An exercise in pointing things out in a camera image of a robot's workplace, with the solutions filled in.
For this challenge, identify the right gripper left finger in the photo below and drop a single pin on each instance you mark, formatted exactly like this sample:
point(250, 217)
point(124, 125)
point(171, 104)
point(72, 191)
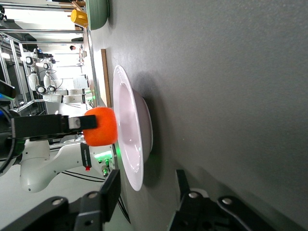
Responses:
point(110, 192)

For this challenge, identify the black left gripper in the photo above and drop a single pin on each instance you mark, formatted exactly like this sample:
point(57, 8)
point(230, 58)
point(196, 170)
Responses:
point(38, 127)

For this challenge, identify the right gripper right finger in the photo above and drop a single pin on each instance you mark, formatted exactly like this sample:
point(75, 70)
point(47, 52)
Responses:
point(190, 211)

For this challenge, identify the orange fruit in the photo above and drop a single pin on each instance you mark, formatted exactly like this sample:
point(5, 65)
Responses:
point(103, 132)

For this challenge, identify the white round plate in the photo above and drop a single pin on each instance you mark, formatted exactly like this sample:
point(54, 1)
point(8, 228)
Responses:
point(130, 125)

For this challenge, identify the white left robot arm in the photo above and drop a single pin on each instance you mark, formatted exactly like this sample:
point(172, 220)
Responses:
point(43, 166)

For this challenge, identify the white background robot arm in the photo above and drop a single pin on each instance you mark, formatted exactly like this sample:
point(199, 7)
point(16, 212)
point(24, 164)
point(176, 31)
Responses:
point(32, 79)
point(69, 97)

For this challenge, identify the wooden cutting board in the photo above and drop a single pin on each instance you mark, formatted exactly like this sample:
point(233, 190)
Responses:
point(104, 79)

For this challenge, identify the person in background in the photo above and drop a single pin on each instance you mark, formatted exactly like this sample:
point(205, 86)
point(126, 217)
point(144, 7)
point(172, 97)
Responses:
point(73, 47)

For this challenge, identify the yellow cup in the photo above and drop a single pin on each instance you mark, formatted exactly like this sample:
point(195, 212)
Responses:
point(79, 18)

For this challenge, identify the light green bowl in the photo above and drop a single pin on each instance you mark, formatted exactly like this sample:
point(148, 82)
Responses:
point(97, 14)

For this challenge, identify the wooden peg drying rack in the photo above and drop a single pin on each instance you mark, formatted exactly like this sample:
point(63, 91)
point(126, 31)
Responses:
point(78, 4)

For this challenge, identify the aluminium frame structure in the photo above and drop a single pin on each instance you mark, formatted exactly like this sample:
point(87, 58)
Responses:
point(18, 67)

